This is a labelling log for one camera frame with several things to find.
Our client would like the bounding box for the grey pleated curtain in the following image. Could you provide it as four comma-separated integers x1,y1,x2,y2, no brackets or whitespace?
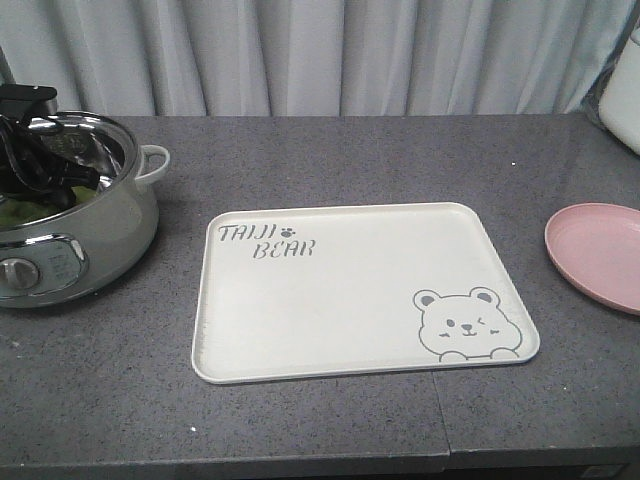
1,1,639,116

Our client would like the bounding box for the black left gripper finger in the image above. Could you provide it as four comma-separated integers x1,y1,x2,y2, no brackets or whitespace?
47,188,77,206
55,164,100,185

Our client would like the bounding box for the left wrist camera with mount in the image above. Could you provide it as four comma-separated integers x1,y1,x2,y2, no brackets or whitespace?
1,83,58,127

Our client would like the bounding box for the pink round plate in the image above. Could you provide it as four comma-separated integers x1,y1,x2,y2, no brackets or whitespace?
544,203,639,315

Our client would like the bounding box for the white rice cooker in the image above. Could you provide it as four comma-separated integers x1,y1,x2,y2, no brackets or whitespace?
598,30,639,154

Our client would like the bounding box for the cream electric cooking pot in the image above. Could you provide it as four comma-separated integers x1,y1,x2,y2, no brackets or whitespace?
1,112,170,308

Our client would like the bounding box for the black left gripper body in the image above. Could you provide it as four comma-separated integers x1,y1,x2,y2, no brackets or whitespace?
1,115,63,196

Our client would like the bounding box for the cream bear serving tray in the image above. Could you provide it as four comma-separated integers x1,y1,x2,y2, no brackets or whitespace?
191,202,540,384

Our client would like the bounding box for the green lettuce leaf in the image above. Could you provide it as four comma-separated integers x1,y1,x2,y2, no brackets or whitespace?
0,186,97,227

